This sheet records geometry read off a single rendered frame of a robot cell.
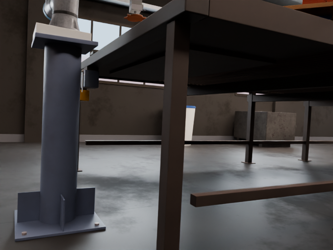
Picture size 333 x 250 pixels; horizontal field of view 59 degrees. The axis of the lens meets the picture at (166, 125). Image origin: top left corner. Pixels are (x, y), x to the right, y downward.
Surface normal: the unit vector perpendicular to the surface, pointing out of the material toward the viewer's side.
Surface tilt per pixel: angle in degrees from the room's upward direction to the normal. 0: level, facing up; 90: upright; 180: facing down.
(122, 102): 90
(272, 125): 90
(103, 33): 90
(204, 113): 90
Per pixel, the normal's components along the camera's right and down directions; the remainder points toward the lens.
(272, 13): 0.45, 0.06
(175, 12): -0.89, -0.03
